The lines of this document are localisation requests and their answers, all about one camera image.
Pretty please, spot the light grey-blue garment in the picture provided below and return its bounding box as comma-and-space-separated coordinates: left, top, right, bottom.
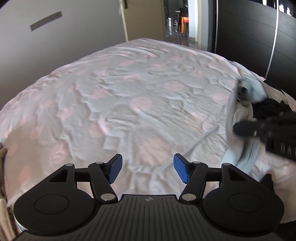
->
220, 77, 268, 174

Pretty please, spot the black cloth at bed edge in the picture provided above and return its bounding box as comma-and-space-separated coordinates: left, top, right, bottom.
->
260, 173, 274, 192

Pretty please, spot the dark wardrobe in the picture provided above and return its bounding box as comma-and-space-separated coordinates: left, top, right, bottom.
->
214, 1, 295, 97

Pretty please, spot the pink dotted bed cover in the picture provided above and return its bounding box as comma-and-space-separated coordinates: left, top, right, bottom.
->
0, 37, 296, 207

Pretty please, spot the cream knitted blanket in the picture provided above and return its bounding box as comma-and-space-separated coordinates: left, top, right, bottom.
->
0, 143, 16, 241

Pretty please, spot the orange stool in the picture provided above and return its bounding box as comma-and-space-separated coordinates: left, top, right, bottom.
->
180, 16, 189, 36

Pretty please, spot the beige room door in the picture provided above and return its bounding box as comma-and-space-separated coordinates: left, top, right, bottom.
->
119, 0, 166, 41

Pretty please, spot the grey wall plate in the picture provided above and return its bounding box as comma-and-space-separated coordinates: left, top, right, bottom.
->
30, 11, 62, 31

